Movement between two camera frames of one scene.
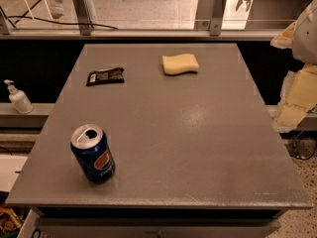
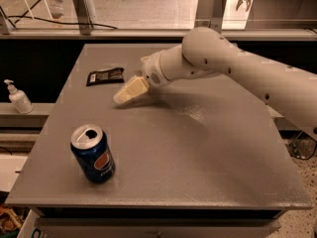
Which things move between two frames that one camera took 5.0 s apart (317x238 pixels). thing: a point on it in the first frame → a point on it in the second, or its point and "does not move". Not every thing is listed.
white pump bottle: [19, 98] does not move
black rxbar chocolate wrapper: [105, 76] does not move
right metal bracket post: [219, 5] does not move
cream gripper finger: [284, 40] → [143, 87]
